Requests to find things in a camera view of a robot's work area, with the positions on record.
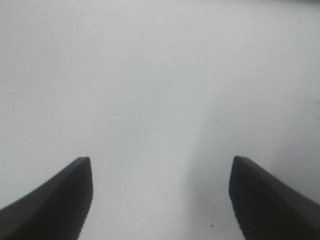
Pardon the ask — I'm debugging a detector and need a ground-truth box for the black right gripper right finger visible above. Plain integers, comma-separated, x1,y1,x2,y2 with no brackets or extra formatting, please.
228,156,320,240

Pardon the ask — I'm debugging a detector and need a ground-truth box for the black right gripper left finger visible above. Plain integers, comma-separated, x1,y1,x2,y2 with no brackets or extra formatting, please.
0,157,94,240

